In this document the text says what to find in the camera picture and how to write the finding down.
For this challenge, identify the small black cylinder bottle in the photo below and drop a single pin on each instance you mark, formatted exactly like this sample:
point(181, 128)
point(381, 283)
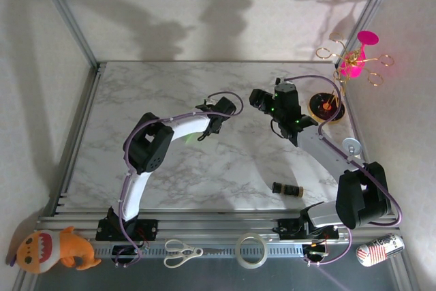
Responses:
point(286, 188)

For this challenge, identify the orange shark plush toy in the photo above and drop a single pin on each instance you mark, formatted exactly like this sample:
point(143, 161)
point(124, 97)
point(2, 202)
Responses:
point(68, 246)

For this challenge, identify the black controller board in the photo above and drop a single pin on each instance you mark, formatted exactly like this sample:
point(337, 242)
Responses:
point(315, 251)
point(126, 251)

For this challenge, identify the clear adhesive tape roll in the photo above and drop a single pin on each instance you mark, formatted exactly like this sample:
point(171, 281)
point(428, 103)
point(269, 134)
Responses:
point(252, 264)

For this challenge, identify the yellow drink can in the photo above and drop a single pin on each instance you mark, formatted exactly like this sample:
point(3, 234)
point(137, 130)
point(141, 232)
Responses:
point(352, 144)

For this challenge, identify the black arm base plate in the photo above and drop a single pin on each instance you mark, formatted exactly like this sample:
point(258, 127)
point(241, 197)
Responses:
point(286, 228)
point(146, 229)

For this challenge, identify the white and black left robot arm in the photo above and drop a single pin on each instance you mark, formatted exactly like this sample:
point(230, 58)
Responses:
point(136, 195)

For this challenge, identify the aluminium frame crossbar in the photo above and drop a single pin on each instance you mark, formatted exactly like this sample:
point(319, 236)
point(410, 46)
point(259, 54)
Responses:
point(218, 224)

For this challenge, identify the aluminium table side rail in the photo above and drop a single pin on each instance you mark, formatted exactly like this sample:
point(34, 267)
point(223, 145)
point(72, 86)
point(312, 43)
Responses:
point(371, 182)
point(81, 117)

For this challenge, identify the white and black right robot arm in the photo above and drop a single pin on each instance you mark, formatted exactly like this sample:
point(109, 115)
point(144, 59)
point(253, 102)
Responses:
point(323, 148)

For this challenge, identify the pink wine glass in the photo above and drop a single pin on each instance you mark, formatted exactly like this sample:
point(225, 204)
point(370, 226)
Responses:
point(354, 69)

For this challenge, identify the red white striped can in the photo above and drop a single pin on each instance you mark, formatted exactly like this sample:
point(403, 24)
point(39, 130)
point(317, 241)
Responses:
point(378, 250)

